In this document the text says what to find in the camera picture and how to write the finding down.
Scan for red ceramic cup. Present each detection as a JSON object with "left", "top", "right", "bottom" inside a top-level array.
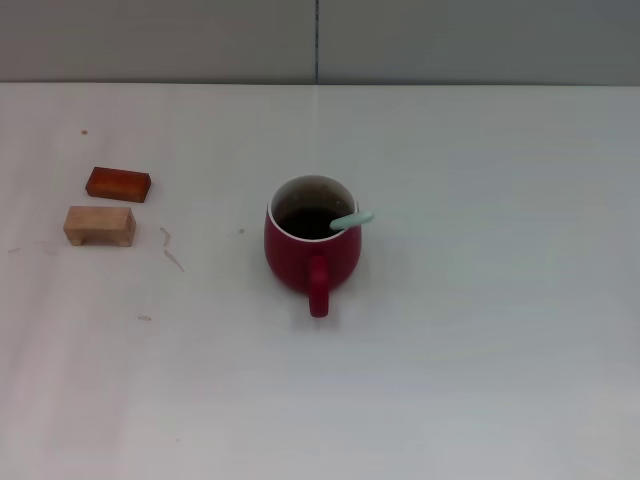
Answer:
[{"left": 263, "top": 174, "right": 361, "bottom": 318}]

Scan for spoon with light blue handle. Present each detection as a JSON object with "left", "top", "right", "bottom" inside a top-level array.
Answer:
[{"left": 329, "top": 211, "right": 375, "bottom": 232}]

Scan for red-brown wooden block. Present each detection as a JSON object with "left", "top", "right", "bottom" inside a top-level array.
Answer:
[{"left": 84, "top": 167, "right": 153, "bottom": 204}]

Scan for light wooden block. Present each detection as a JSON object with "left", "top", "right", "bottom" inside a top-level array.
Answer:
[{"left": 62, "top": 205, "right": 137, "bottom": 249}]

